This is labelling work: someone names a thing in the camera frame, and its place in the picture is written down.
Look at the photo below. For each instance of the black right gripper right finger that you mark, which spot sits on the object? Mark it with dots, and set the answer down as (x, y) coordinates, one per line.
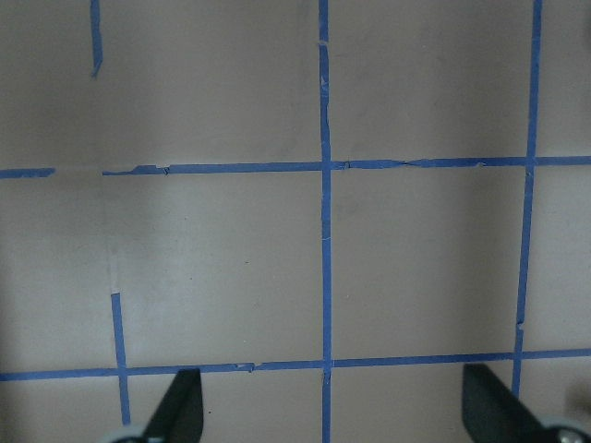
(492, 414)

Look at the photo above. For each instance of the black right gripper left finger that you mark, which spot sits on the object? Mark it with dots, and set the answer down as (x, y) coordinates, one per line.
(179, 416)

